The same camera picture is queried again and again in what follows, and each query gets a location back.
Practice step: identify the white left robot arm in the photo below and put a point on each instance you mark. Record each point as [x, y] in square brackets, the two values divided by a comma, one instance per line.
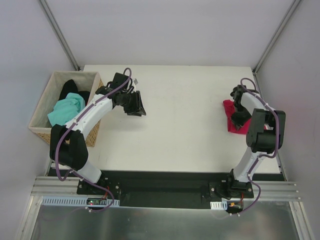
[68, 141]

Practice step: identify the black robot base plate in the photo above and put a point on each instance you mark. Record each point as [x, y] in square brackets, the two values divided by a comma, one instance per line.
[156, 189]

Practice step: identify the teal t shirt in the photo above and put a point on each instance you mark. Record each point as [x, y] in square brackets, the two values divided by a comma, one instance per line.
[66, 109]

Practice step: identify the left aluminium frame post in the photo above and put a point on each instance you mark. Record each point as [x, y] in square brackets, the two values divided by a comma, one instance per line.
[59, 34]

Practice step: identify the black t shirt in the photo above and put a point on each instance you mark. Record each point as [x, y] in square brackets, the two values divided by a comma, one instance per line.
[71, 87]

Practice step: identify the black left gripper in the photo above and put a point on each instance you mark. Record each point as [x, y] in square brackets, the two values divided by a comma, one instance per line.
[133, 103]

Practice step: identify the right aluminium frame post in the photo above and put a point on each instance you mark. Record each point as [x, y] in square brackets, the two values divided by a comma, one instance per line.
[277, 34]

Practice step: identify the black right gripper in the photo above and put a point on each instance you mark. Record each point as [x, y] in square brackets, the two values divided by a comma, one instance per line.
[240, 119]

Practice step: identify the right white cable duct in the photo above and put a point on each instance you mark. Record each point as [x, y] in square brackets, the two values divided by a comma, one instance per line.
[218, 205]

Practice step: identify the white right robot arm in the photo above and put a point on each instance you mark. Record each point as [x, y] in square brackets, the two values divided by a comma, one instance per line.
[265, 133]

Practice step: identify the pink t shirt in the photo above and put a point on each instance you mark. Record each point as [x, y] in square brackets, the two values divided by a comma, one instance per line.
[230, 110]

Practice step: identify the aluminium frame post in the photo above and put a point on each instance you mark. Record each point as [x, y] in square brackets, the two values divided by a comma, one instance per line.
[59, 34]
[277, 34]

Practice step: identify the white cable duct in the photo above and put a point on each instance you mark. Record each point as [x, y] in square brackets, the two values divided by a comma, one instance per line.
[218, 205]
[78, 202]

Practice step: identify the wicker laundry basket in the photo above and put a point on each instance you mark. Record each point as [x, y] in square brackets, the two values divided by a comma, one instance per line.
[88, 81]

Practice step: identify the left white cable duct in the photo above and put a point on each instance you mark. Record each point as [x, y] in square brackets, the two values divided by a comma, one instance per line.
[78, 202]

